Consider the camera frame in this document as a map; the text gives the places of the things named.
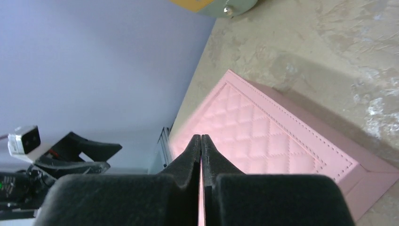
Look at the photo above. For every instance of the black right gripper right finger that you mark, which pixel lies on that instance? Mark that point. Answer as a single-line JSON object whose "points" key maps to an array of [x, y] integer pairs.
{"points": [[233, 198]]}

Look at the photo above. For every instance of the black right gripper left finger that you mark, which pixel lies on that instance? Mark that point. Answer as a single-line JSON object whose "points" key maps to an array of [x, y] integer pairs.
{"points": [[168, 198]]}

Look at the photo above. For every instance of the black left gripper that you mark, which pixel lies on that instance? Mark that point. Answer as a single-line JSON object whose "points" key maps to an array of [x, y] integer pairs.
{"points": [[27, 189]]}

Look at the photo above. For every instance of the pink jewelry box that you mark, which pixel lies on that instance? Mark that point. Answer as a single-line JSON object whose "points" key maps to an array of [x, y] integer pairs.
{"points": [[262, 132]]}

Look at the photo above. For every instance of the round pastel drawer organizer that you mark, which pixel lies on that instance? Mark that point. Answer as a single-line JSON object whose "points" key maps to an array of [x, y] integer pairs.
{"points": [[217, 8]]}

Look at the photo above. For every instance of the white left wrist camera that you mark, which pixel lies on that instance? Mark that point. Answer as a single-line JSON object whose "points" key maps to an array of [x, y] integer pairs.
{"points": [[25, 144]]}

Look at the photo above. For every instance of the aluminium frame rail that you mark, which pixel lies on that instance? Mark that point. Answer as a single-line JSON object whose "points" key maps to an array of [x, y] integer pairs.
{"points": [[162, 154]]}

